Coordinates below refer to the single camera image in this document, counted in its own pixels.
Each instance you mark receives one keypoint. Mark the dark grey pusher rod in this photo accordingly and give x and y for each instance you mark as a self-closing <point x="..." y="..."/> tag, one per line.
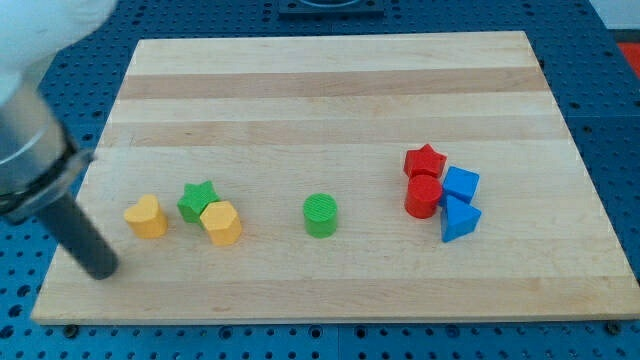
<point x="74" y="231"/>

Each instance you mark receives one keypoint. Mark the blue triangle block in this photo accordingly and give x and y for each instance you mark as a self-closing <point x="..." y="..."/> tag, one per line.
<point x="458" y="218"/>

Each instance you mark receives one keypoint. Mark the red cylinder block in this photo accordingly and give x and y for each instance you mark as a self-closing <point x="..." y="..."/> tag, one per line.
<point x="423" y="196"/>

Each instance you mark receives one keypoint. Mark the green cylinder block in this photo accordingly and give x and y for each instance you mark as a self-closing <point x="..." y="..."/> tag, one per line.
<point x="320" y="212"/>

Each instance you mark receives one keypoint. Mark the yellow heart block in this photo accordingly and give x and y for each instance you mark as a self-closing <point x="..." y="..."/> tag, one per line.
<point x="146" y="218"/>

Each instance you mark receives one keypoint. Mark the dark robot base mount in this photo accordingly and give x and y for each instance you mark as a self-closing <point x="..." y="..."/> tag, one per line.
<point x="330" y="8"/>

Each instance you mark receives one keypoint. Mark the silver end effector flange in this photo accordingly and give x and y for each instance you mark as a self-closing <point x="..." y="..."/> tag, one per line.
<point x="39" y="157"/>

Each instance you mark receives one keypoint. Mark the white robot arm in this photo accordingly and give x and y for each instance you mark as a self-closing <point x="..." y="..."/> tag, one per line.
<point x="32" y="30"/>

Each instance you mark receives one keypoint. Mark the wooden board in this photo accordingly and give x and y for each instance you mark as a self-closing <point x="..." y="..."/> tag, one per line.
<point x="271" y="121"/>

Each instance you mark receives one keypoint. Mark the red star block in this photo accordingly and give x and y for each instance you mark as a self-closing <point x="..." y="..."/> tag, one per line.
<point x="424" y="161"/>

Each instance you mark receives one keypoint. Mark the blue cube block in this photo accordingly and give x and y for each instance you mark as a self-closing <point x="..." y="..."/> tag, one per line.
<point x="460" y="183"/>

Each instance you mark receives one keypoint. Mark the green star block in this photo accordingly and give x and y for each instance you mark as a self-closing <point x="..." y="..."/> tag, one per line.
<point x="195" y="198"/>

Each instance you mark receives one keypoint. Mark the yellow hexagon block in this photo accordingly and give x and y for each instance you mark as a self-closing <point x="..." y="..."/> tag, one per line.
<point x="221" y="222"/>

